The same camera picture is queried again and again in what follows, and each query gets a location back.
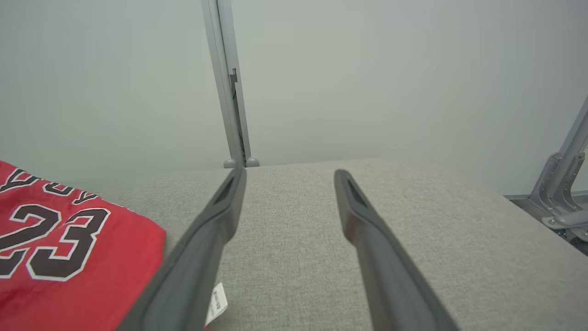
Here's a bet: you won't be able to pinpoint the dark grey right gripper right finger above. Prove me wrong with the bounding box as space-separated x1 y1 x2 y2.
334 169 460 331

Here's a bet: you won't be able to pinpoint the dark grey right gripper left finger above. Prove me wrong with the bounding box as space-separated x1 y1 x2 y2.
117 166 248 331

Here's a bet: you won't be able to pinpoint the red jersey with white sleeves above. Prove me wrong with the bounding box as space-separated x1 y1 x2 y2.
0 160 229 331

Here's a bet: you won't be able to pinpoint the grey metal partition post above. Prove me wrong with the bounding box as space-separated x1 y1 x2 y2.
201 0 260 168

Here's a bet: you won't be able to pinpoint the grey metal hinge bracket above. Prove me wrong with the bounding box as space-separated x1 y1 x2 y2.
504 94 588 256

